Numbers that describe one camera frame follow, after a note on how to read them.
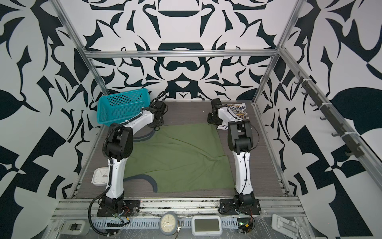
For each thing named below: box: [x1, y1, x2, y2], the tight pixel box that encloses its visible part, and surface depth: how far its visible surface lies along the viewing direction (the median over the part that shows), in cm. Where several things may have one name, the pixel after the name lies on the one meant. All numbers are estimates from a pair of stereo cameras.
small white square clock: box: [91, 166, 109, 187], surface depth 83 cm
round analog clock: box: [159, 211, 179, 236], surface depth 69 cm
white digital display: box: [191, 215, 223, 237], surface depth 68 cm
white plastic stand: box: [271, 213, 299, 239], surface depth 70 cm
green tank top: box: [123, 123, 235, 193], surface depth 91 cm
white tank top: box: [216, 102, 250, 130], surface depth 79 cm
